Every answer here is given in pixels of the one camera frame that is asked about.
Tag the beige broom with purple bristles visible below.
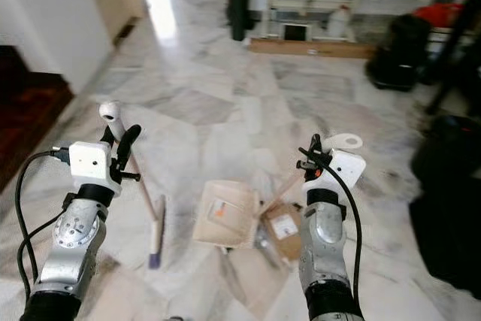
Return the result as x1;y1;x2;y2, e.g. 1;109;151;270
98;101;168;269

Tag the brown cardboard piece white label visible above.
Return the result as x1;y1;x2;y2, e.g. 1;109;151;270
259;202;306;262

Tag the dark brown wooden step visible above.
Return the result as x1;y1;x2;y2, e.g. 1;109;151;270
0;44;76;191

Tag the long wooden board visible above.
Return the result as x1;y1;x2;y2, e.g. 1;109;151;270
248;38;377;59

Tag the black bin with red top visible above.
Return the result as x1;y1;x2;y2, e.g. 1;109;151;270
366;2;465;92

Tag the white plastic bottle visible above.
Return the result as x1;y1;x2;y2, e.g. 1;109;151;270
327;5;352;38

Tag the large black bag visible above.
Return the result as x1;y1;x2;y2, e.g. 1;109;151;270
410;114;481;280

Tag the black upright cylinder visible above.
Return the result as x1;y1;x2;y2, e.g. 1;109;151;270
225;0;253;42

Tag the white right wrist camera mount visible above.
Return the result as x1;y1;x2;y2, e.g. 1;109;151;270
308;150;367;195

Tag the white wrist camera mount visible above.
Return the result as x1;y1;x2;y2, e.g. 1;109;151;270
308;150;367;195
69;141;117;186

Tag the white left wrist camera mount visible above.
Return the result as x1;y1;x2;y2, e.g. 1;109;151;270
69;141;117;186

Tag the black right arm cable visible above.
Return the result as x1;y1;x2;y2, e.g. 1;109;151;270
297;147;363;299

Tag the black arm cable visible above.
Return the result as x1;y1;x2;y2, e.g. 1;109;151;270
297;147;363;299
17;148;72;304

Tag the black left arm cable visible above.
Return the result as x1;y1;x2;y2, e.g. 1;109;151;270
17;148;72;304

